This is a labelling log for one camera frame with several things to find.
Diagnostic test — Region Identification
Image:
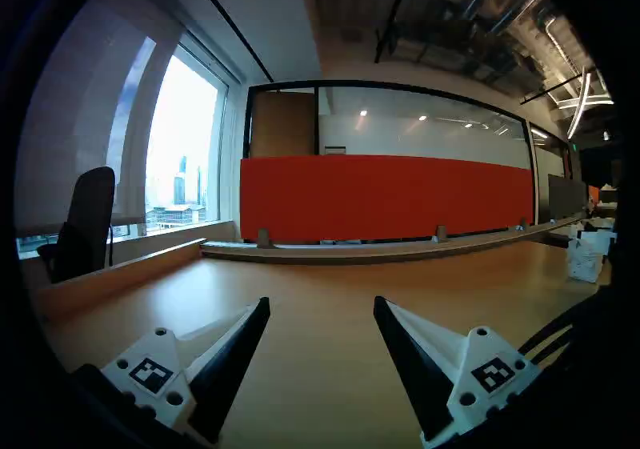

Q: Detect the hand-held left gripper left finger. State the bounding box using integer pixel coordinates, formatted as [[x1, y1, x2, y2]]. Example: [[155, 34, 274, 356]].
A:
[[74, 296, 271, 446]]

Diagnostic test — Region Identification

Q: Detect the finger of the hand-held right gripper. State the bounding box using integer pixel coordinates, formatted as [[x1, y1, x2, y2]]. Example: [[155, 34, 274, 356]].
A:
[[574, 218, 619, 248], [566, 239, 609, 284]]

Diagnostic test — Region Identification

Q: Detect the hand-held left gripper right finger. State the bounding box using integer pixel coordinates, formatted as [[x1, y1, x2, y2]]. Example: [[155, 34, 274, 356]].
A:
[[373, 296, 544, 448]]

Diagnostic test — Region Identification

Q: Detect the grey desk screen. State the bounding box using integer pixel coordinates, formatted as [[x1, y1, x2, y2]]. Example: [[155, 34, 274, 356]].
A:
[[546, 173, 589, 220]]

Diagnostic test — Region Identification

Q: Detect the black office chair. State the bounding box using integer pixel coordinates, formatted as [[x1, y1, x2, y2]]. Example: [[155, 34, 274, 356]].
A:
[[37, 166, 117, 284]]

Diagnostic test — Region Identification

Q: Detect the red desk screen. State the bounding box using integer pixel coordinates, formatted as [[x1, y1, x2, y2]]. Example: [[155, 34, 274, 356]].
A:
[[199, 154, 589, 267]]

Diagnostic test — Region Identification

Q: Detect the black cable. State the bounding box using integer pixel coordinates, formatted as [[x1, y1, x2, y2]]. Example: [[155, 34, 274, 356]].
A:
[[517, 307, 581, 366]]

